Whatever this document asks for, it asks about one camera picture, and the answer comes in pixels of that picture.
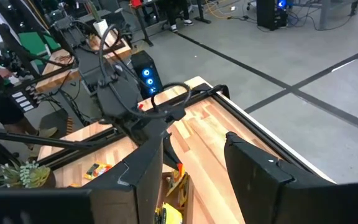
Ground black computer tower blue lights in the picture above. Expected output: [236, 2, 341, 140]
[255, 0, 289, 32]
[131, 50, 164, 100]

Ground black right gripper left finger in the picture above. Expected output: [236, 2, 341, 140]
[0, 138, 165, 224]

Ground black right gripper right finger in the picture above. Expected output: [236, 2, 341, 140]
[224, 131, 358, 224]

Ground black device with white labels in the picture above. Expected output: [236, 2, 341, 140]
[9, 84, 45, 114]

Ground wooden background table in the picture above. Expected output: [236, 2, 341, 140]
[35, 29, 133, 94]

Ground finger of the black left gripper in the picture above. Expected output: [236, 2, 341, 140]
[162, 132, 183, 170]

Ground brown wooden organizer box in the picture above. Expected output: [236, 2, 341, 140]
[154, 172, 196, 224]

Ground potted succulent plant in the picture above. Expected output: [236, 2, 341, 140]
[0, 160, 57, 189]

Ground white pot with green plant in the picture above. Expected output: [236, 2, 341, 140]
[88, 1, 110, 37]

